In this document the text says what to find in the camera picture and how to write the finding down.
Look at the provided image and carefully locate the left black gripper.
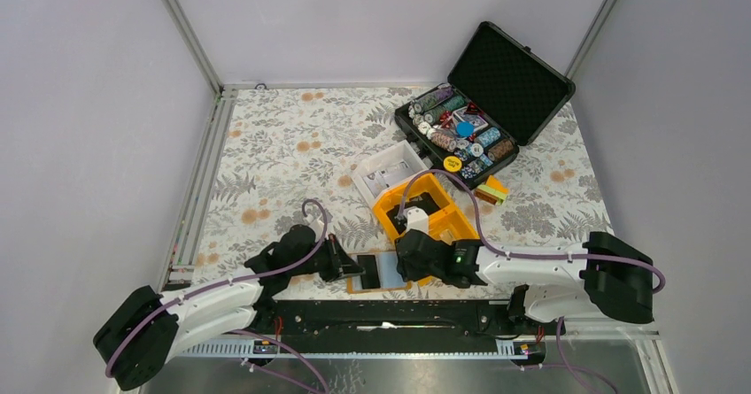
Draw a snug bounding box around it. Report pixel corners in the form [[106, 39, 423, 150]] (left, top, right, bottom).
[[289, 233, 365, 282]]

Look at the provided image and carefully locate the black VIP card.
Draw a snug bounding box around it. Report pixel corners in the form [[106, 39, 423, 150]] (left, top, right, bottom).
[[357, 255, 381, 290]]

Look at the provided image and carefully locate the orange card holder wallet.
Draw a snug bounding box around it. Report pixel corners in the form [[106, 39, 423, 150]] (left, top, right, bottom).
[[346, 251, 413, 295]]

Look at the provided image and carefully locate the yellow divided plastic bin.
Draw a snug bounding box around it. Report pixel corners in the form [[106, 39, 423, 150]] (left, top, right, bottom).
[[372, 174, 487, 289]]

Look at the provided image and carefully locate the clear plastic card bin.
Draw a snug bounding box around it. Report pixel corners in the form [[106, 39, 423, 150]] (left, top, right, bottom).
[[352, 141, 428, 208]]

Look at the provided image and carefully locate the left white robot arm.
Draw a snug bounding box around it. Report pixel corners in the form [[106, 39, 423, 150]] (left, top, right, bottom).
[[93, 225, 365, 390]]

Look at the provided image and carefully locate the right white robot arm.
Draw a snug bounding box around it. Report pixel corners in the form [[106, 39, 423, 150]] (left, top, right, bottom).
[[395, 229, 665, 334]]

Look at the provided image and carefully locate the playing card deck box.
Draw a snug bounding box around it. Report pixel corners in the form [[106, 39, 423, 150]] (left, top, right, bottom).
[[452, 109, 488, 135]]

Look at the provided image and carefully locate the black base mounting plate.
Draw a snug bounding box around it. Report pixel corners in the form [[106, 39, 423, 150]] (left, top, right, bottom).
[[220, 298, 568, 356]]

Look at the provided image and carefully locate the yellow round dealer button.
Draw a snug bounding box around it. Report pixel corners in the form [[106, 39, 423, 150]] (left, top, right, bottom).
[[443, 155, 463, 173]]

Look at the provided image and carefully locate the orange sticky note block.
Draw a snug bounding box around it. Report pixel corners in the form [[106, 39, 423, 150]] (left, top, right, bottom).
[[474, 175, 509, 205]]

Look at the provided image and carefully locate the blue round chip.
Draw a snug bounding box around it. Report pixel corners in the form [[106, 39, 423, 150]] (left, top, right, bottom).
[[455, 121, 475, 138]]

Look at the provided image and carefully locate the black poker chip case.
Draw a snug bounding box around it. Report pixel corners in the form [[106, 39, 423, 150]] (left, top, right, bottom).
[[394, 21, 576, 189]]

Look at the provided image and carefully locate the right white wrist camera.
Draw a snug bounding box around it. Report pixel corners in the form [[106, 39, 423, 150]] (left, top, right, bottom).
[[404, 207, 429, 235]]

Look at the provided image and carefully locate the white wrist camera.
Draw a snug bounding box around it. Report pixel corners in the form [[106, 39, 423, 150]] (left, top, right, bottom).
[[306, 216, 328, 242], [404, 207, 429, 235]]

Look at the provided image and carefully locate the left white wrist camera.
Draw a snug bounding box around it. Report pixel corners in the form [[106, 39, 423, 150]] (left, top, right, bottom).
[[306, 216, 328, 242]]

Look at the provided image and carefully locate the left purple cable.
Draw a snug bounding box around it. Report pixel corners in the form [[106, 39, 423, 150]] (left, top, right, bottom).
[[104, 198, 331, 394]]

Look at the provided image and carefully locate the aluminium frame rail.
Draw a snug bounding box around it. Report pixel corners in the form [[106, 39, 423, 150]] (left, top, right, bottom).
[[157, 86, 237, 290]]

